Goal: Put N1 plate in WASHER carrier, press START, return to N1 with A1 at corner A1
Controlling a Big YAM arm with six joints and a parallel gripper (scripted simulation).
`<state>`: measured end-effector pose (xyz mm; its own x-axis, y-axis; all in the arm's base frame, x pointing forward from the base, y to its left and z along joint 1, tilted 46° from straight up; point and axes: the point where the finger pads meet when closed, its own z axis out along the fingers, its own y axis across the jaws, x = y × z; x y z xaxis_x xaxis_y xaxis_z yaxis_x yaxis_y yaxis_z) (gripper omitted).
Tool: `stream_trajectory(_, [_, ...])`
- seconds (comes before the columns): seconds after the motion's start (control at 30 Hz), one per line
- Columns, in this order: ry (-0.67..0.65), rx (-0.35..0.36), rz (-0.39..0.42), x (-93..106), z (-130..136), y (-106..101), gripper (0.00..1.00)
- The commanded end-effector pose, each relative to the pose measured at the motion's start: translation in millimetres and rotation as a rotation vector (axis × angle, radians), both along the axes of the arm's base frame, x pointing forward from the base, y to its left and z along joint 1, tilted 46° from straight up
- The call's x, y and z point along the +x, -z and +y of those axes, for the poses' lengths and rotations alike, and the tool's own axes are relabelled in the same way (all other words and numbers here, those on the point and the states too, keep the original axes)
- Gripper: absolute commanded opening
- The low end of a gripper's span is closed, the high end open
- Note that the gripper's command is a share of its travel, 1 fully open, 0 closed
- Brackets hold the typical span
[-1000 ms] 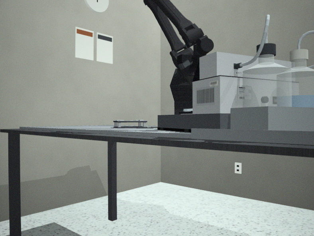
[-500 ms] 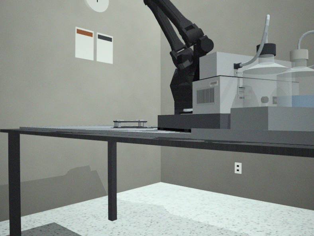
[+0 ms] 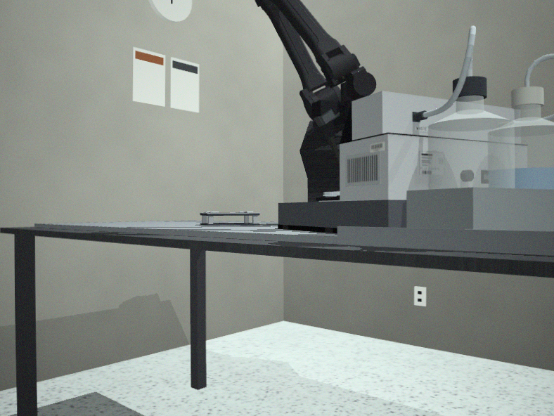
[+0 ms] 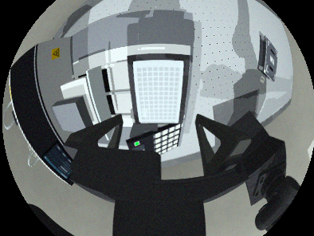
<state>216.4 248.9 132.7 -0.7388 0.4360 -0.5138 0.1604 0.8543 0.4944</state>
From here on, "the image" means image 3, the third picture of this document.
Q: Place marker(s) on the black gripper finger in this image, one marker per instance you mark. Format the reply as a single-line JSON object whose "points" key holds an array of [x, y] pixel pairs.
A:
{"points": [[332, 142]]}

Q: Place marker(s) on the white bottle with cap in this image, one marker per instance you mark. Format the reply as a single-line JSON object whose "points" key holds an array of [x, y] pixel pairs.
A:
{"points": [[534, 140]]}

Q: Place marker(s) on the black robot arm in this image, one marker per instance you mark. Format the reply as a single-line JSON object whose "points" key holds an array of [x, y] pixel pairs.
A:
{"points": [[329, 106]]}

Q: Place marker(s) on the clear plastic bottle with black cap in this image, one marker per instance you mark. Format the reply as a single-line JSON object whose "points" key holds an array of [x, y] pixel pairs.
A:
{"points": [[472, 147]]}

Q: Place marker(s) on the white flexible hose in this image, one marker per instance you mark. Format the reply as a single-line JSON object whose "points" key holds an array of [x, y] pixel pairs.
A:
{"points": [[529, 72]]}

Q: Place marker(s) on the grey flexible hose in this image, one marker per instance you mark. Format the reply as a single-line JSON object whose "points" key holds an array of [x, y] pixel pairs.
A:
{"points": [[465, 72]]}

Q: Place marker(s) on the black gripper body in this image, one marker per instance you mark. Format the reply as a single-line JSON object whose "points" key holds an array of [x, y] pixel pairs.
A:
{"points": [[338, 128]]}

